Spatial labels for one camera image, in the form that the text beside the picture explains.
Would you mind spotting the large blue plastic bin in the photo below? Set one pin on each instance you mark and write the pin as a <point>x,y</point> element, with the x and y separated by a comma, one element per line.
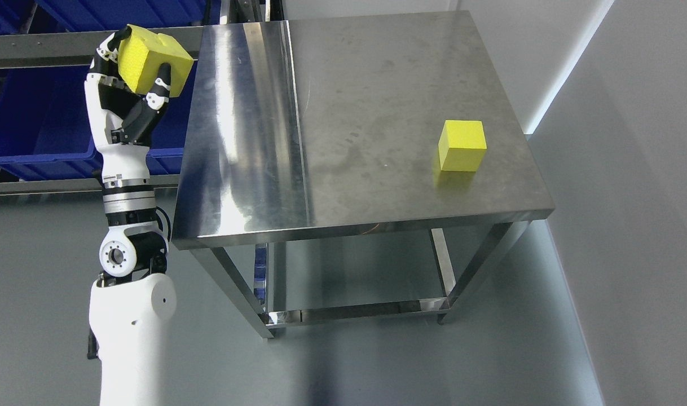
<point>44,124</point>

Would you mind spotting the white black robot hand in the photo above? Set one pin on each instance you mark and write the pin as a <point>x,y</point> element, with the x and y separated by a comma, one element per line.
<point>120,120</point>

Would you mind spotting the stainless steel table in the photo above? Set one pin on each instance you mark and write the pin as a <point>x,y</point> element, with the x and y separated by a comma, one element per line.
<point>308,129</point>

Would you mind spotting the yellow foam block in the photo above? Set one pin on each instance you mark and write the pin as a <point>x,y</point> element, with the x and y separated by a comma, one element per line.
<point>143,52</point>
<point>462,145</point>

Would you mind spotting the blue bin upper shelf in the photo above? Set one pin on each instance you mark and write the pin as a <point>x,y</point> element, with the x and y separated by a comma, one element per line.
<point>88,16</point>

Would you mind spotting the white robot forearm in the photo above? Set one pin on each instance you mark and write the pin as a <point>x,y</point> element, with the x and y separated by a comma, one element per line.
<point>132,301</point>

